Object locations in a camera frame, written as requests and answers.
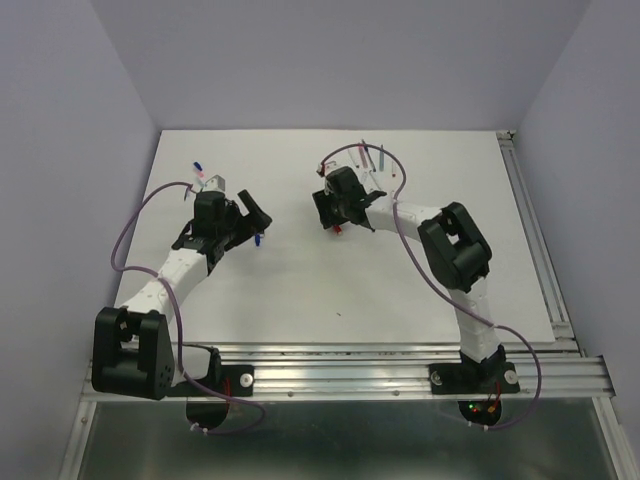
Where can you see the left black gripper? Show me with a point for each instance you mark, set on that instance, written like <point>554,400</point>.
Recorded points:
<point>250,224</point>

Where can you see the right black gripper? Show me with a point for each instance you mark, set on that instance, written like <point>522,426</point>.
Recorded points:
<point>323,198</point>

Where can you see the blue ballpoint pen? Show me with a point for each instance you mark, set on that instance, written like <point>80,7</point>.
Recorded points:
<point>368,155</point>

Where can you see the pink transparent pen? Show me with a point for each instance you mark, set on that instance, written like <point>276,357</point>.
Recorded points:
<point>362,155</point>

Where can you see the light blue transparent pen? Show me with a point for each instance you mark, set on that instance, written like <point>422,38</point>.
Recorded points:
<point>381,159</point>

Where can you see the black cap marker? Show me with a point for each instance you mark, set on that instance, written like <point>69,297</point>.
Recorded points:
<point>377,182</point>

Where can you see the blue marker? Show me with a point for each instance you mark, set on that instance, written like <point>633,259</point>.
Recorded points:
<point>353,158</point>

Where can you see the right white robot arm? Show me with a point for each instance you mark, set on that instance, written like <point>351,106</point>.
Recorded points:
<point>457,253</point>

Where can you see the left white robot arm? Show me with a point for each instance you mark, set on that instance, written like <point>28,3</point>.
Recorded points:
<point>132,350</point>

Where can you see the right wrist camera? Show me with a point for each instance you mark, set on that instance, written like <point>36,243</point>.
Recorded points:
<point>322,169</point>

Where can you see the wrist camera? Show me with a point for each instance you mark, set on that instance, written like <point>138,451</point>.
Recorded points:
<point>322,169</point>
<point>215,183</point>

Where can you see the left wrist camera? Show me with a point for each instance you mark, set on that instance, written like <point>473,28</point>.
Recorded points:
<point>215,183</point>

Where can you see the aluminium rail frame front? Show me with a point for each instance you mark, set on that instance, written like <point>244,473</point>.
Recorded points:
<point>365,411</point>

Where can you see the aluminium rail right side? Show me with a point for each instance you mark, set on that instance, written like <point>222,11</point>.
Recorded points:
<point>532,220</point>

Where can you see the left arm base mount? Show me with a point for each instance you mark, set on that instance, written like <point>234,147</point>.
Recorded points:
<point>216,392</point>

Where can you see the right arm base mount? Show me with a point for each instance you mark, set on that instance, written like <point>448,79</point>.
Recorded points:
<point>486,381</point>

